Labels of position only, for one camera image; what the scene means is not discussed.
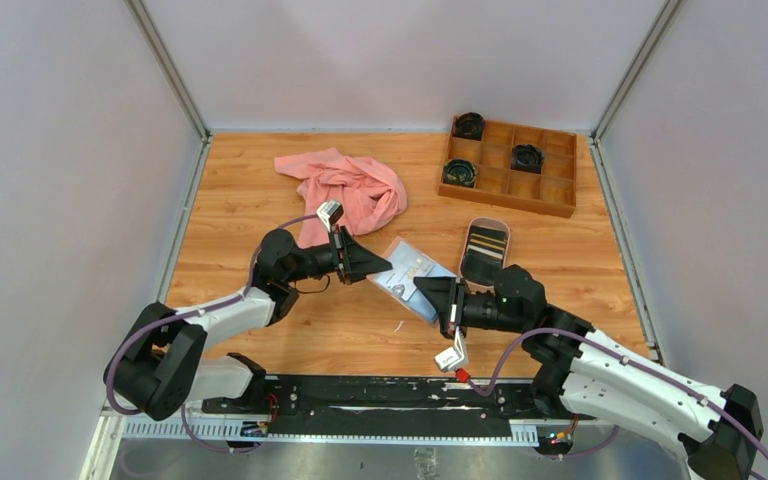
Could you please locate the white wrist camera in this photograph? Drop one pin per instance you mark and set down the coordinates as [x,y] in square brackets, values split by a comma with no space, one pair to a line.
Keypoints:
[329,213]
[454,357]

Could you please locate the pink oval card tray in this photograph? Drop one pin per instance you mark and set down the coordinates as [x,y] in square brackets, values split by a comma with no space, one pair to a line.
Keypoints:
[489,223]

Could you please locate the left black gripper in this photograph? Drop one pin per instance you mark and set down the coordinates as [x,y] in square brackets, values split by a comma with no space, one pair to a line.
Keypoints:
[356,263]

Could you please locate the black coil top left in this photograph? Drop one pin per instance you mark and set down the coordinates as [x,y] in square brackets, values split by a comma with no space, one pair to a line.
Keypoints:
[469,126]

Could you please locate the wooden compartment tray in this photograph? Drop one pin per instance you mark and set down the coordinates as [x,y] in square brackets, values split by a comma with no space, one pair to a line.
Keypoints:
[552,192]

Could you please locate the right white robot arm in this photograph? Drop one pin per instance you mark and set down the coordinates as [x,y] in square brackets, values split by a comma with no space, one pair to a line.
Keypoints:
[586,372]

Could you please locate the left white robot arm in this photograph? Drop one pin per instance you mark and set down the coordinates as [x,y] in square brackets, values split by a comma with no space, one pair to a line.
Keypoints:
[159,367]

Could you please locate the pink cloth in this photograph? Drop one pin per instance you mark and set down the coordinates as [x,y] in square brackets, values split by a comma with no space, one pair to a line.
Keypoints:
[370,192]

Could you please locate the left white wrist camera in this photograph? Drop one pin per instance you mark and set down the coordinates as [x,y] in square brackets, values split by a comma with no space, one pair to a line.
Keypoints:
[329,213]

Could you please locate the black coil bottom left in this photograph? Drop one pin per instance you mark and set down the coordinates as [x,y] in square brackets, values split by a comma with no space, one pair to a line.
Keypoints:
[459,172]

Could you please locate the black coil middle right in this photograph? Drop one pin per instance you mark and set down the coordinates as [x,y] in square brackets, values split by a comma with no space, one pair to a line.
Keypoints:
[527,158]

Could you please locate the black coil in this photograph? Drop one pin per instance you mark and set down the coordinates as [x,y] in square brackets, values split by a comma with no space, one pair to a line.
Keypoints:
[469,126]
[527,158]
[459,172]

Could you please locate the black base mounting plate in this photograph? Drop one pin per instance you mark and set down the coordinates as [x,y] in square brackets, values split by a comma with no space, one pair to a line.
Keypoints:
[398,410]

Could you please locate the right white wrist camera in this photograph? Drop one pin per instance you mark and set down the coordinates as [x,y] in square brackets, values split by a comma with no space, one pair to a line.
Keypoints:
[454,357]

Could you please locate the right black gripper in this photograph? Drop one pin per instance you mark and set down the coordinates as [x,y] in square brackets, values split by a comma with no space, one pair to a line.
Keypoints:
[442,292]

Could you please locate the black striped card in tray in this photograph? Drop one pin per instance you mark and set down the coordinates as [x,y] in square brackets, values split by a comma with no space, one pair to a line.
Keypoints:
[484,255]

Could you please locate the silver diamond VIP card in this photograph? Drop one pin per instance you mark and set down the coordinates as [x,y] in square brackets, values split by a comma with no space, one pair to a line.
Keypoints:
[400,280]

